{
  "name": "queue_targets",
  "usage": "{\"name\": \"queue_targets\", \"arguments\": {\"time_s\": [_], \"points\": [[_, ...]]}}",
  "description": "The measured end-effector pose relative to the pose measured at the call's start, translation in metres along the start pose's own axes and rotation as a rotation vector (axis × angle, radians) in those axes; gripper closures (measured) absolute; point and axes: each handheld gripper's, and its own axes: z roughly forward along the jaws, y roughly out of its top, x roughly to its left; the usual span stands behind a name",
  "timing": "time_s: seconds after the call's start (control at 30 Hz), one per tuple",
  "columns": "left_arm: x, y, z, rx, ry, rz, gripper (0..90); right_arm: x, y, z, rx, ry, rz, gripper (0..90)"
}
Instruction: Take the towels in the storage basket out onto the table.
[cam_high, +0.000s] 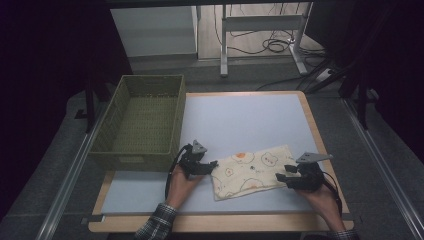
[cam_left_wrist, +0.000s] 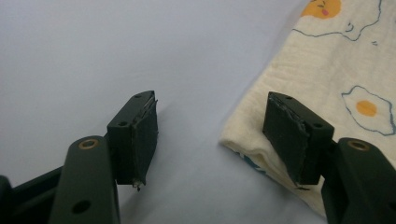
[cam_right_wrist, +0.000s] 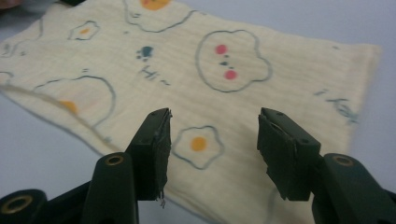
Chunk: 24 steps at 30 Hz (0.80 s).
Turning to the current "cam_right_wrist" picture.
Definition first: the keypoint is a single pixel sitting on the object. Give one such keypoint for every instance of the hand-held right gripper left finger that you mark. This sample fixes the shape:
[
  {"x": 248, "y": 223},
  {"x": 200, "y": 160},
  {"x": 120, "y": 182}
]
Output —
[{"x": 152, "y": 161}]

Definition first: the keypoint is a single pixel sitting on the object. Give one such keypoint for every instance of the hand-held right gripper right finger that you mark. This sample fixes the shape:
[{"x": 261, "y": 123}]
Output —
[{"x": 286, "y": 161}]

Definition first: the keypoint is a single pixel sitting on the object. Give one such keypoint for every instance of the cream cloth with egg print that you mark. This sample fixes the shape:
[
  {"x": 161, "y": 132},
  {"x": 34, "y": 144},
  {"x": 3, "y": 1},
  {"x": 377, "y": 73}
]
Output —
[{"x": 280, "y": 102}]

